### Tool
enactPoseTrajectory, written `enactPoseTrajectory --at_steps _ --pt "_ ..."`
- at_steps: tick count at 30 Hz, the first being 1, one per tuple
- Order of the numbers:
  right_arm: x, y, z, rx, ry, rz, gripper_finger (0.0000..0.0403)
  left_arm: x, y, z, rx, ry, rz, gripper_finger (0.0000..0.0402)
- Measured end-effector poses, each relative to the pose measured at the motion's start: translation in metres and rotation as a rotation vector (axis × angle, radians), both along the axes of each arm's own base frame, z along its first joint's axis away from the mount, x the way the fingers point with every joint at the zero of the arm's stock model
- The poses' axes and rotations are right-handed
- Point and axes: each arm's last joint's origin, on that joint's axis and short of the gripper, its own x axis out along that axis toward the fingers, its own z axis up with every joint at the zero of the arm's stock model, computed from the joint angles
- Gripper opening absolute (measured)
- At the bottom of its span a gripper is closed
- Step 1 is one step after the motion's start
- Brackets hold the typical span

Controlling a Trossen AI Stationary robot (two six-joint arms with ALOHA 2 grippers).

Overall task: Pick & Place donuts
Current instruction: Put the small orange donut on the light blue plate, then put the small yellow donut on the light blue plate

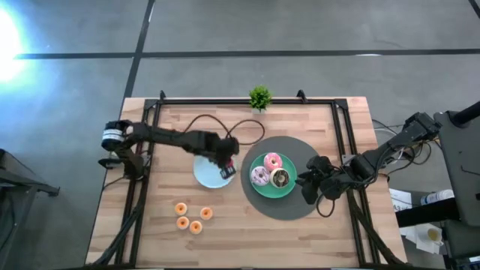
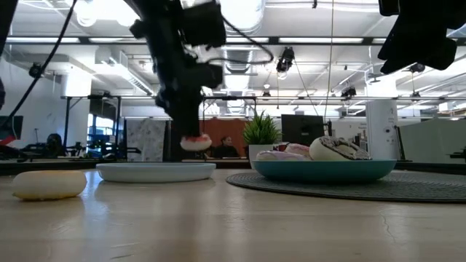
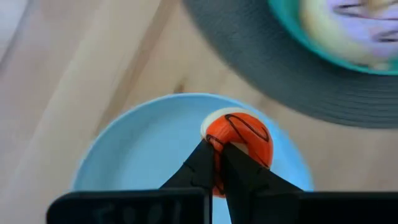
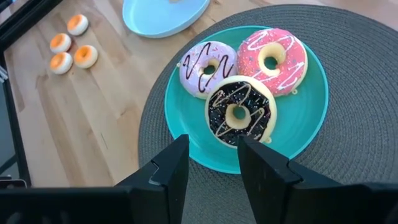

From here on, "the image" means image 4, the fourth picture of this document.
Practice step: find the large chocolate frosted donut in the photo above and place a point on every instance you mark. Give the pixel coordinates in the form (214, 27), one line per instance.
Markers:
(217, 115)

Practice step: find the teal plate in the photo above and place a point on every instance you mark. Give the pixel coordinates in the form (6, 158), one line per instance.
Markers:
(304, 124)

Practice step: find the small white frosted donut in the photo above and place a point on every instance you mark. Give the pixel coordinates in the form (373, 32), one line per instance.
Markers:
(77, 24)

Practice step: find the large lilac frosted donut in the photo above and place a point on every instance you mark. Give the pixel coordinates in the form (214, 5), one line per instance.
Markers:
(192, 77)

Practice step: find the small yellow frosted donut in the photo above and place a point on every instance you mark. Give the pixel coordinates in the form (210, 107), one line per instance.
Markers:
(86, 56)

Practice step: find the light blue plate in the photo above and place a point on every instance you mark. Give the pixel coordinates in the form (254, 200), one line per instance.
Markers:
(164, 18)

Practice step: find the small red frosted donut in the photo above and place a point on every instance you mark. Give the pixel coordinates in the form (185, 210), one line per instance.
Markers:
(60, 43)

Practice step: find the large pink frosted donut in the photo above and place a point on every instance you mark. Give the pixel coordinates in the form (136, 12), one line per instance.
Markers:
(289, 56)

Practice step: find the round grey woven placemat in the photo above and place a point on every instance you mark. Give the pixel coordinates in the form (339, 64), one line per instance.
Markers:
(357, 93)

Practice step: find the black aluminium table frame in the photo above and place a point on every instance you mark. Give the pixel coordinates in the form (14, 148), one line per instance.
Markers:
(18, 25)

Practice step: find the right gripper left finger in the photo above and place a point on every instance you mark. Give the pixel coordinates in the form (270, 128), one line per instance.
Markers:
(171, 180)

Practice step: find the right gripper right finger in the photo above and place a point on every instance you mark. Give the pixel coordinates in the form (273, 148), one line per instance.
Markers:
(267, 186)

